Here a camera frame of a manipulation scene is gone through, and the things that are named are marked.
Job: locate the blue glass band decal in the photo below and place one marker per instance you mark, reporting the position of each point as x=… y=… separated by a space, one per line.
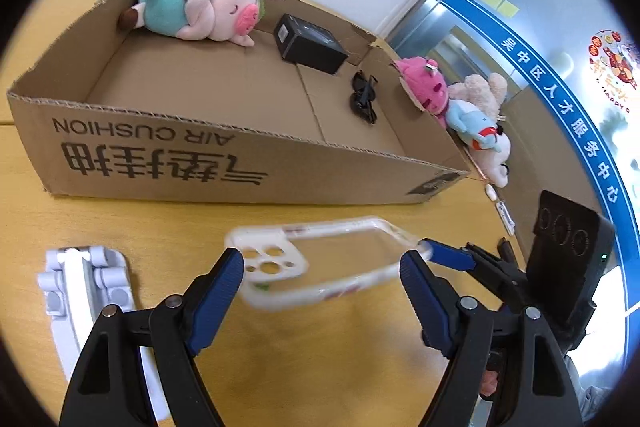
x=550 y=92

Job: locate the red food window sticker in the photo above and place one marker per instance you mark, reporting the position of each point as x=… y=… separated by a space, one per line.
x=617 y=67

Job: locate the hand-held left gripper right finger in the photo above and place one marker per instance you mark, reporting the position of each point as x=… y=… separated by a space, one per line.
x=425 y=302

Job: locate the yellow wooden desktop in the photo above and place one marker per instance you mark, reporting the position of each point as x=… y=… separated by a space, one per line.
x=150 y=232

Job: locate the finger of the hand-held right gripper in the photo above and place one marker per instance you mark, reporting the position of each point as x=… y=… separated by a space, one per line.
x=506 y=251
x=452 y=257

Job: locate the white phone stand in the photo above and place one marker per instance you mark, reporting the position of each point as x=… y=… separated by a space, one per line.
x=65 y=287

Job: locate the beige bunny plush toy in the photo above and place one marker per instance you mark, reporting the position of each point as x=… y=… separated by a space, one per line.
x=480 y=92

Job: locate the person's right hand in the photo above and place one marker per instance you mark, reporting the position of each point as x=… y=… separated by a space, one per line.
x=489 y=384

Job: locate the small white oval object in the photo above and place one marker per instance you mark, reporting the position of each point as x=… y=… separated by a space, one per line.
x=490 y=192

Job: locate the cardboard box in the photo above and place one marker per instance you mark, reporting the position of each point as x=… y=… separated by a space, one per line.
x=150 y=157

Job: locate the clear phone case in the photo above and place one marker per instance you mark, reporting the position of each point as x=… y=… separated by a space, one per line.
x=350 y=257

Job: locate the white plush toy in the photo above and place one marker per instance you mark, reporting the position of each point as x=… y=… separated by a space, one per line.
x=495 y=162

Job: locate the person's right forearm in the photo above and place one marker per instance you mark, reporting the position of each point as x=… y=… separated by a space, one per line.
x=587 y=397

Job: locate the blue plush toy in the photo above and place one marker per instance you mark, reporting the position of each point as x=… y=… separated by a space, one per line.
x=467 y=122

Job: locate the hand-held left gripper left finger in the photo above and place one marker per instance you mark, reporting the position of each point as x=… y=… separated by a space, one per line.
x=220 y=287

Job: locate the black sunglasses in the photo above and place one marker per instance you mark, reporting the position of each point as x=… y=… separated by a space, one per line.
x=362 y=99

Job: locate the black rectangular box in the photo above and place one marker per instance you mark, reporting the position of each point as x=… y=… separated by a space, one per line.
x=310 y=44

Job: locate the pink pig plush toy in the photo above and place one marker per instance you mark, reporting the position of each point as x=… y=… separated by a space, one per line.
x=175 y=2

